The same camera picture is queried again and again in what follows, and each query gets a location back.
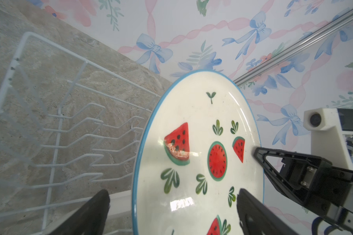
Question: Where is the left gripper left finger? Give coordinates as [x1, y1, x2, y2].
[50, 190, 110, 235]

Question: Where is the watermelon pattern plate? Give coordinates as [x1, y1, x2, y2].
[132, 70, 264, 235]

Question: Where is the right aluminium corner post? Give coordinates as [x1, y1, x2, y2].
[234, 9, 353, 86]

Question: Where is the white plate front of rack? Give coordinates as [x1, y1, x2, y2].
[107, 190, 131, 219]

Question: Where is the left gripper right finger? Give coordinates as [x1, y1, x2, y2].
[237, 189, 296, 235]

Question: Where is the white wire dish rack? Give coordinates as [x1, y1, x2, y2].
[0, 32, 160, 235]

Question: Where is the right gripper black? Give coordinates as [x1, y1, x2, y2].
[253, 147, 353, 234]

